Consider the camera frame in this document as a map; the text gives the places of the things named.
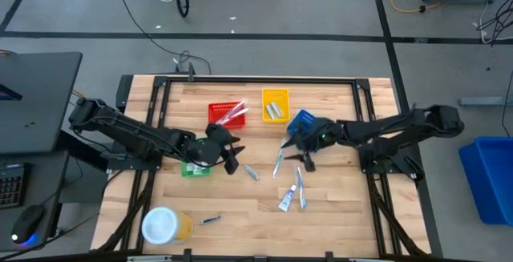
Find yellow jar with white lid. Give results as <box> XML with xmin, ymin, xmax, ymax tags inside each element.
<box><xmin>141</xmin><ymin>206</ymin><xmax>194</xmax><ymax>246</ymax></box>

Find black computer keyboard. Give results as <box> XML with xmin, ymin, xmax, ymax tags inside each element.
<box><xmin>0</xmin><ymin>163</ymin><xmax>27</xmax><ymax>210</ymax></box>

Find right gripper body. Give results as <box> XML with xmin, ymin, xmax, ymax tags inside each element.
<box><xmin>298</xmin><ymin>117</ymin><xmax>342</xmax><ymax>153</ymax></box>

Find tangled black floor cables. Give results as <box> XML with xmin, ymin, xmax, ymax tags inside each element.
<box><xmin>475</xmin><ymin>0</ymin><xmax>513</xmax><ymax>45</ymax></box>

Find white purple toothpaste tube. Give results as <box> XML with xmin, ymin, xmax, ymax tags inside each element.
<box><xmin>277</xmin><ymin>183</ymin><xmax>298</xmax><ymax>213</ymax></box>

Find blue plastic basket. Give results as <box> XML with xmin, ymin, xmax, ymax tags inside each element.
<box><xmin>287</xmin><ymin>108</ymin><xmax>318</xmax><ymax>137</ymax></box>

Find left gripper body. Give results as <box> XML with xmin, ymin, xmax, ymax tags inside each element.
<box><xmin>187</xmin><ymin>132</ymin><xmax>226</xmax><ymax>168</ymax></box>

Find grey side desk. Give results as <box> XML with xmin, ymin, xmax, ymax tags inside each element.
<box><xmin>0</xmin><ymin>51</ymin><xmax>83</xmax><ymax>155</ymax></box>

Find black aluminium table frame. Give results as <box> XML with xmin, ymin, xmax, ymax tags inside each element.
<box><xmin>95</xmin><ymin>75</ymin><xmax>433</xmax><ymax>260</ymax></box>

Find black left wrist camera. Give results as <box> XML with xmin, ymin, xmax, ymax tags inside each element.
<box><xmin>205</xmin><ymin>123</ymin><xmax>230</xmax><ymax>143</ymax></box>

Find large blue plastic bin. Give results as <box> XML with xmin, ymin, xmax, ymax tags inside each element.
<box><xmin>458</xmin><ymin>135</ymin><xmax>513</xmax><ymax>227</ymax></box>

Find teal toothbrush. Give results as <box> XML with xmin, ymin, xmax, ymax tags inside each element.
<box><xmin>272</xmin><ymin>137</ymin><xmax>288</xmax><ymax>180</ymax></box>

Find thin black hanging cable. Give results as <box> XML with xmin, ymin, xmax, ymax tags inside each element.
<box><xmin>500</xmin><ymin>69</ymin><xmax>513</xmax><ymax>137</ymax></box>

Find grey floor foot bar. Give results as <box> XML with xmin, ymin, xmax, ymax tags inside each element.
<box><xmin>458</xmin><ymin>96</ymin><xmax>513</xmax><ymax>108</ymax></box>

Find yellow plastic basket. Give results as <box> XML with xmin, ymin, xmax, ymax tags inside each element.
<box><xmin>261</xmin><ymin>88</ymin><xmax>291</xmax><ymax>124</ymax></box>

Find wrapped light blue toothbrush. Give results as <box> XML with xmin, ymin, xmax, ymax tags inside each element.
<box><xmin>295</xmin><ymin>165</ymin><xmax>308</xmax><ymax>210</ymax></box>

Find green plastic basket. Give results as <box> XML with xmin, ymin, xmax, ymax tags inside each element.
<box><xmin>180</xmin><ymin>136</ymin><xmax>212</xmax><ymax>178</ymax></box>

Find red plastic basket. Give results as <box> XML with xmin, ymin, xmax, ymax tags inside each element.
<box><xmin>207</xmin><ymin>101</ymin><xmax>246</xmax><ymax>130</ymax></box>

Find black computer mouse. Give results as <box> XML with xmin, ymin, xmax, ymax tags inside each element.
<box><xmin>10</xmin><ymin>204</ymin><xmax>46</xmax><ymax>245</ymax></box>

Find long black floor cable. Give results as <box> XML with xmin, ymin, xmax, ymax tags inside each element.
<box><xmin>112</xmin><ymin>0</ymin><xmax>212</xmax><ymax>75</ymax></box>

